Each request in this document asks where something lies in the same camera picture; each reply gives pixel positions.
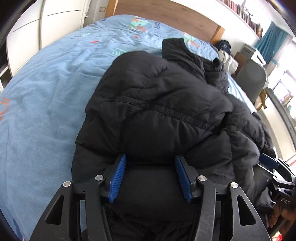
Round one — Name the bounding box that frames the person's right hand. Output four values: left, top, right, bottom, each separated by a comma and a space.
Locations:
268, 203, 296, 229

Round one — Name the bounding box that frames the black puffer coat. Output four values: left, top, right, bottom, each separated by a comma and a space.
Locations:
71, 38, 277, 241

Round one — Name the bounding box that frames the grey desk chair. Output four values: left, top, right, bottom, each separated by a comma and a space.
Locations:
235, 59, 268, 104

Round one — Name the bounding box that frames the white wardrobe with drawers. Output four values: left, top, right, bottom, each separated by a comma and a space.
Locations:
1, 1, 90, 91

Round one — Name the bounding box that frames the teal curtain right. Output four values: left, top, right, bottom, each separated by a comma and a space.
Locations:
255, 21, 290, 64

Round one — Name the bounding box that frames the wooden headboard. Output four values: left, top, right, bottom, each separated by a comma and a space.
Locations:
105, 0, 225, 45

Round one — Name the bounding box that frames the row of books on shelf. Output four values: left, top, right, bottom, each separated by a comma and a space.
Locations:
220, 0, 263, 39

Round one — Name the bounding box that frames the blue dinosaur print bed sheet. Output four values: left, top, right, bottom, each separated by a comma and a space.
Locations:
0, 14, 258, 240

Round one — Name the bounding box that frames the yellow brown garment on chair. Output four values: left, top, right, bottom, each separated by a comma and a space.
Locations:
254, 89, 267, 111

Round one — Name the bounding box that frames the white printer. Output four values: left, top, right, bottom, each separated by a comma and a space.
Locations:
240, 44, 266, 67

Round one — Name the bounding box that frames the desk with metal frame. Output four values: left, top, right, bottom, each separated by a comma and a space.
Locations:
266, 88, 295, 148

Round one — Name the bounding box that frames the black backpack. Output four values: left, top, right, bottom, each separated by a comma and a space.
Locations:
215, 40, 231, 55

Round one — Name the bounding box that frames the white cloth bag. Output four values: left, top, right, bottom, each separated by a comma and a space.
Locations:
218, 50, 239, 75

